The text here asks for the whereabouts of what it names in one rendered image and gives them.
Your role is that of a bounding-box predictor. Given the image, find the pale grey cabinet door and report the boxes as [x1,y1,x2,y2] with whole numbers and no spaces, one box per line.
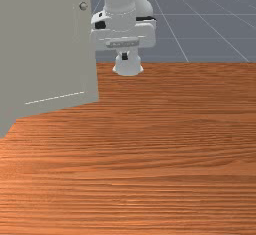
[0,0,100,121]

